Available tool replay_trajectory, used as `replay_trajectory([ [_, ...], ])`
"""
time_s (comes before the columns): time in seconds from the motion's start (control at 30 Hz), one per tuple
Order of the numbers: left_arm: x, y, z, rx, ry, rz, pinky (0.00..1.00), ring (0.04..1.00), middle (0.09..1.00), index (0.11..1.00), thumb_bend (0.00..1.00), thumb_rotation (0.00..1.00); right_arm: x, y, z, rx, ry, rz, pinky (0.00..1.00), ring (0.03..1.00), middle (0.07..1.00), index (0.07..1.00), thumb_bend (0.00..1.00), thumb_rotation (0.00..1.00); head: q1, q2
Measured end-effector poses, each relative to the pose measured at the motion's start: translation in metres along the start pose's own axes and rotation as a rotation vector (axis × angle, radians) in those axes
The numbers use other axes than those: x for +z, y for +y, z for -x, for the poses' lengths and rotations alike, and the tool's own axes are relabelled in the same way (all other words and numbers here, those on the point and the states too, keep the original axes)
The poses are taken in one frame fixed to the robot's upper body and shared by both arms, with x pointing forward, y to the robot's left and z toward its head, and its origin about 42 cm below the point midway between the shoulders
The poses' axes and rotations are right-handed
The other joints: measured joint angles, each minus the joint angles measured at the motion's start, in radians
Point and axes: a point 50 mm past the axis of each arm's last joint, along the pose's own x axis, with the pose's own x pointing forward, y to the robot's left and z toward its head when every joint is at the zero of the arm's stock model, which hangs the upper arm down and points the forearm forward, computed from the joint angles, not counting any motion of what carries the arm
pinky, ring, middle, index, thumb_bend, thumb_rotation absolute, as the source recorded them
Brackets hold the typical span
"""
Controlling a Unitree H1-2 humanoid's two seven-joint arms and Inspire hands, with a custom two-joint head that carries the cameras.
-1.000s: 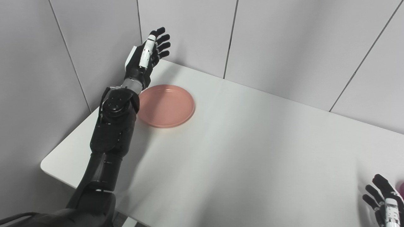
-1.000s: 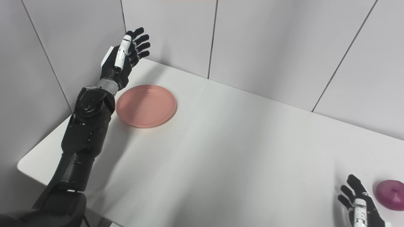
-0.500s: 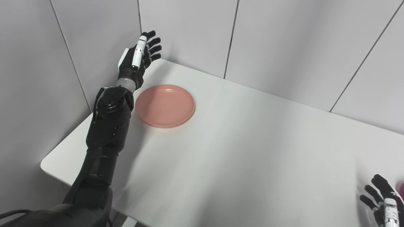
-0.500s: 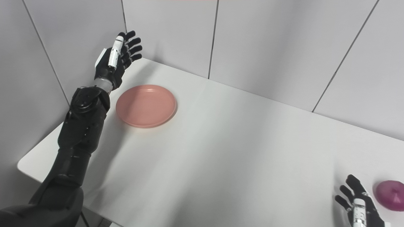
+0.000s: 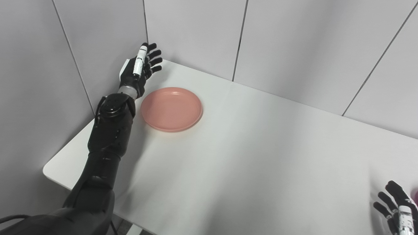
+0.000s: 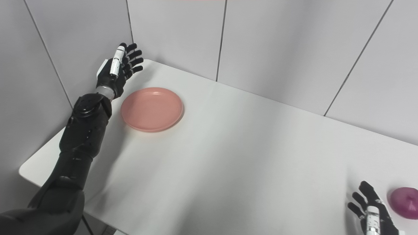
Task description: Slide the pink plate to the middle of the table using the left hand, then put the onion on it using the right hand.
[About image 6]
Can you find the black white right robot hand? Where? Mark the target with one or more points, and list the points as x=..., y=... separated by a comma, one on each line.
x=380, y=218

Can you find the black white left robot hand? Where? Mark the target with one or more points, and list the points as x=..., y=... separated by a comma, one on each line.
x=114, y=78

